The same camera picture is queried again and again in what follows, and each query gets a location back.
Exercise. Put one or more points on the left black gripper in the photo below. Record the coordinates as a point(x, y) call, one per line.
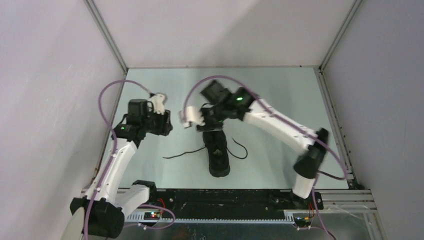
point(164, 128)

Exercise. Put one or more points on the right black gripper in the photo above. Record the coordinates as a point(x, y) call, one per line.
point(208, 126)

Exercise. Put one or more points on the black shoe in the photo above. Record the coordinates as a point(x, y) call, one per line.
point(218, 159)

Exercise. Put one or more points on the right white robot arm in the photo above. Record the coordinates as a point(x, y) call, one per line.
point(249, 108)

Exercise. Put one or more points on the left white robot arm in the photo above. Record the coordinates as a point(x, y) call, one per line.
point(102, 211)

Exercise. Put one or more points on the left circuit board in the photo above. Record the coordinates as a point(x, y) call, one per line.
point(150, 216)

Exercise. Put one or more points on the circuit board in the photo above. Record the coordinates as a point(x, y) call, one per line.
point(150, 216)
point(302, 222)

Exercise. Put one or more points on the right circuit board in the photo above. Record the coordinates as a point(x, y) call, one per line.
point(302, 222)

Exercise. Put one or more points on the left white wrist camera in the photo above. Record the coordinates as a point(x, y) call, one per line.
point(158, 101)

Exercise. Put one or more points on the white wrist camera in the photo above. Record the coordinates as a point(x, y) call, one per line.
point(191, 115)
point(158, 101)

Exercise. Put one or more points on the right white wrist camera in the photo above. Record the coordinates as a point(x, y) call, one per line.
point(191, 115)

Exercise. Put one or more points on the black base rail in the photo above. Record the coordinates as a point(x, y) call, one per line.
point(234, 204)

